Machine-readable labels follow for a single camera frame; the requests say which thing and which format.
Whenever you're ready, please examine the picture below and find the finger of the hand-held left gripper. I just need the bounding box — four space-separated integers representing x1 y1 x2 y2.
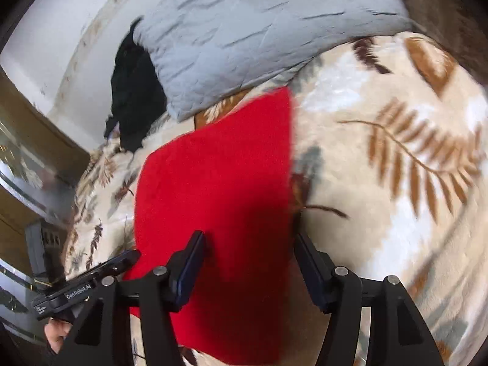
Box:
82 249 142 280

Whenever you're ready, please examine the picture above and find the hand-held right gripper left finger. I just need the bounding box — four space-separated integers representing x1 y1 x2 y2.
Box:
51 231 206 366

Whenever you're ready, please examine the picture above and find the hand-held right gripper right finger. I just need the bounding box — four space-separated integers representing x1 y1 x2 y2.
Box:
293 232 446 366

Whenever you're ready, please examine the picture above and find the red and blue sweater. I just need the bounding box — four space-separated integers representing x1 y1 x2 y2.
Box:
123 87 296 365

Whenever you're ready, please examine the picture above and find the person's left hand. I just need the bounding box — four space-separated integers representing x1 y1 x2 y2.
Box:
44 318 74 354

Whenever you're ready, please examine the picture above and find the leaf-print beige blanket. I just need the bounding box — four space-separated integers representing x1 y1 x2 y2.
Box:
63 32 488 366

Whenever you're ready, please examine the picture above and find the wooden wardrobe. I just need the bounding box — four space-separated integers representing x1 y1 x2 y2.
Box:
0 63 91 351

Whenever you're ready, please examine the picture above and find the black garment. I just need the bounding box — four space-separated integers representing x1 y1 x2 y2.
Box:
105 21 169 152

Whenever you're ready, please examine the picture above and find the grey quilted pillow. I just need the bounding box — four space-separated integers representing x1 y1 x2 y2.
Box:
134 0 416 121

